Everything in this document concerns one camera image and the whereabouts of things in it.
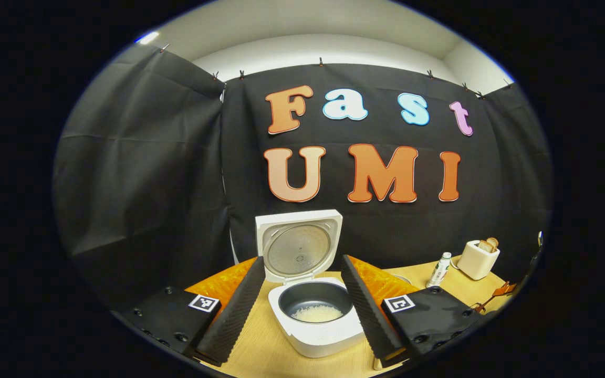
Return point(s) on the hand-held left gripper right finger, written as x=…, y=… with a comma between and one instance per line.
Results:
x=368, y=315

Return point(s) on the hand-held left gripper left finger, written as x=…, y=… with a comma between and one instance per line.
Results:
x=234, y=315

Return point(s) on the white rice heap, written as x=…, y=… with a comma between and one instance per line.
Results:
x=317, y=314

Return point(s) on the white rice cooker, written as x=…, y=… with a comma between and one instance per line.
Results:
x=323, y=341

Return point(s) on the wooden spoon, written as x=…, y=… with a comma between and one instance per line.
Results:
x=504, y=289

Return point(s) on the white green-label bottle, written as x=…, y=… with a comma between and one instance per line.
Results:
x=439, y=271

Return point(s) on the cream toaster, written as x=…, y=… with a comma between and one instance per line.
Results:
x=476, y=262

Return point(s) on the toasted bread slice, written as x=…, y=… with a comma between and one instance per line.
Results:
x=485, y=245
x=493, y=242

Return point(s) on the black backdrop cloth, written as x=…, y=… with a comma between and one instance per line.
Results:
x=176, y=184

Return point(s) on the ceiling light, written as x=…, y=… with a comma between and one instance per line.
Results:
x=147, y=38

